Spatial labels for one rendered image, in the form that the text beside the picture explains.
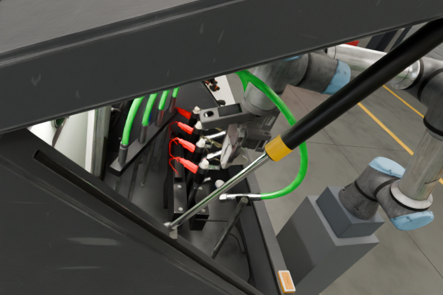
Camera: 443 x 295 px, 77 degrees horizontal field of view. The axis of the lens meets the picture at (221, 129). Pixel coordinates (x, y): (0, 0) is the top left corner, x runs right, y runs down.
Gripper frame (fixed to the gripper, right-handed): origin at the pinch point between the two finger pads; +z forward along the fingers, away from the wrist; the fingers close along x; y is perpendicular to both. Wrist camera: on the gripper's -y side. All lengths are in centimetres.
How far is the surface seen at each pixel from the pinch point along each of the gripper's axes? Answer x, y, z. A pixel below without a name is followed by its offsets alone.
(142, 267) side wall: -35.1, -20.5, -17.2
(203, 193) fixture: 2.3, -0.5, 14.9
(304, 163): -15.6, 8.5, -17.5
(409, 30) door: 535, 564, 8
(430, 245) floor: 47, 242, 113
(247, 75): -8.7, -6.6, -29.4
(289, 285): -23.3, 19.6, 16.7
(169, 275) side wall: -35.1, -17.2, -15.2
